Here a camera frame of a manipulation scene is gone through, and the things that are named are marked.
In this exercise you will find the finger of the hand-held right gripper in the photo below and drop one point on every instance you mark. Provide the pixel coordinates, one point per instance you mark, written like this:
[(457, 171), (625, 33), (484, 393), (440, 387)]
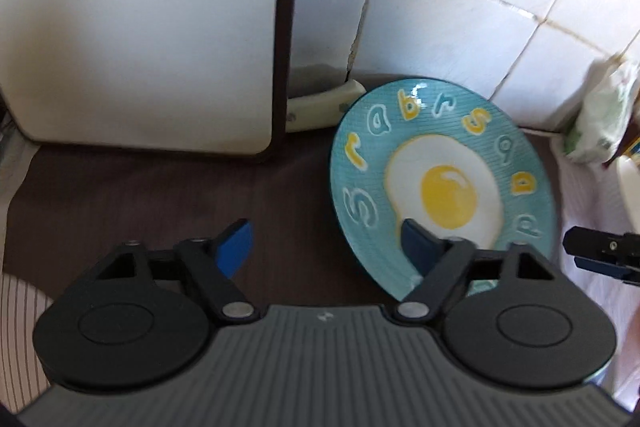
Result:
[(600, 248)]

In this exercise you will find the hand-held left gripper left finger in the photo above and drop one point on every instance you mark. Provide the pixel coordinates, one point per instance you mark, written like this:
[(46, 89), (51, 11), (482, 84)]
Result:
[(235, 248)]

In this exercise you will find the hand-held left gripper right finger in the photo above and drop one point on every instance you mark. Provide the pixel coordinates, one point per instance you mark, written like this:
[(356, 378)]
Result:
[(415, 243)]

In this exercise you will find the blue egg print plate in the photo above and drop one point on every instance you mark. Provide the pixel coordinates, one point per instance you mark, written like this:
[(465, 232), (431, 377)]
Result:
[(500, 139)]

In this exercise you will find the brown striped patterned table mat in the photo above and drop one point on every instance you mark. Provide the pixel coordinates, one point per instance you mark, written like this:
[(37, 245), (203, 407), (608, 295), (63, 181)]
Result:
[(150, 197)]

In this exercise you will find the white green seasoning bag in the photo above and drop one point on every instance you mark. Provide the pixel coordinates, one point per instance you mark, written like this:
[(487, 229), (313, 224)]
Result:
[(600, 117)]

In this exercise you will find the white cutting board dark rim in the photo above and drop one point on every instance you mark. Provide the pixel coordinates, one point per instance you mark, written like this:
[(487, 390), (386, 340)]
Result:
[(140, 32)]

